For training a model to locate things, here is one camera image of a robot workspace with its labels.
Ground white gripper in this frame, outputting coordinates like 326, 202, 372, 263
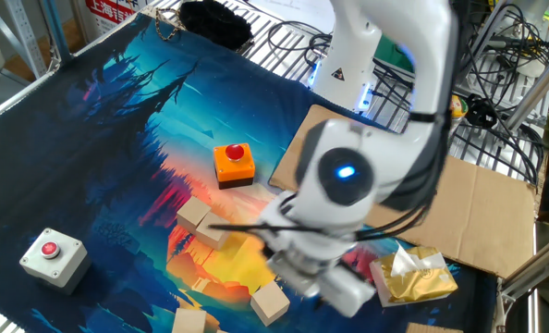
257, 191, 378, 319

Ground metal wrist mounting plate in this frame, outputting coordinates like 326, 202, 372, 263
265, 252, 324, 300

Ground gold tissue pack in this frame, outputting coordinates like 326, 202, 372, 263
369, 240, 459, 308

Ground open cardboard box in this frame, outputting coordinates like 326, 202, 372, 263
405, 322, 464, 333

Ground orange emergency stop button box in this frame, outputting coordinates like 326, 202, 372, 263
213, 142, 256, 191

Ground flat brown cardboard sheet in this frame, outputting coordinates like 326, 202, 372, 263
269, 104, 539, 279

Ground slanted aluminium profile bar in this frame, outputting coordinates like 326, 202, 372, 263
504, 48, 549, 134
494, 230, 549, 304

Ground glass jar yellow lid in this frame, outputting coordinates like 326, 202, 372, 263
448, 94, 470, 138

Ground green cutting mat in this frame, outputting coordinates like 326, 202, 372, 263
374, 34, 417, 75

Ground grey box with red button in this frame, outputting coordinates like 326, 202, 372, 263
18, 227, 92, 296

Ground black fuzzy bag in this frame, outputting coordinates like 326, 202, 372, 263
177, 0, 255, 52

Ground colourful forest print mat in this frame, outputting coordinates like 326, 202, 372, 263
0, 12, 497, 333

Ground red white printed sign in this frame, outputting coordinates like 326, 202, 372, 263
84, 0, 140, 36

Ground perforated grey shelf upright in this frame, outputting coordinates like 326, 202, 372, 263
0, 0, 49, 80

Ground tangled black cable bundle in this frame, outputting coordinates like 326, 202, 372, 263
454, 0, 549, 186

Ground gold chain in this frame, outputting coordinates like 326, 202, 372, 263
152, 6, 184, 43

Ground grey steel post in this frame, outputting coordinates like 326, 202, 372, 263
41, 0, 72, 64

